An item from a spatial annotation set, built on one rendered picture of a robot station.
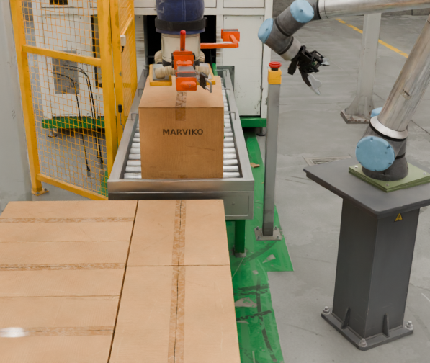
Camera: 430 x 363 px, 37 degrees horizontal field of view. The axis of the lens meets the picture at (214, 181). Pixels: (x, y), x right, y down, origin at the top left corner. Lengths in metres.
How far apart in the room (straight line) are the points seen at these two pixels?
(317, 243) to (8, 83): 1.98
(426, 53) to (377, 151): 0.40
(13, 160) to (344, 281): 2.02
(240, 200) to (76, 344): 1.29
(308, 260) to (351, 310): 0.67
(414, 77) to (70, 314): 1.45
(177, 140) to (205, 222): 0.47
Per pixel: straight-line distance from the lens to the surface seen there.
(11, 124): 3.81
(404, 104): 2.42
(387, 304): 3.00
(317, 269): 3.52
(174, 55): 2.65
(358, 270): 2.89
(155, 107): 2.98
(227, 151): 3.59
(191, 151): 3.05
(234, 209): 3.09
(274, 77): 3.46
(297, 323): 3.10
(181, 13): 2.80
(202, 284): 2.33
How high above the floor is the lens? 1.80
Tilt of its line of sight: 23 degrees down
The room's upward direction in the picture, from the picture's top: straight up
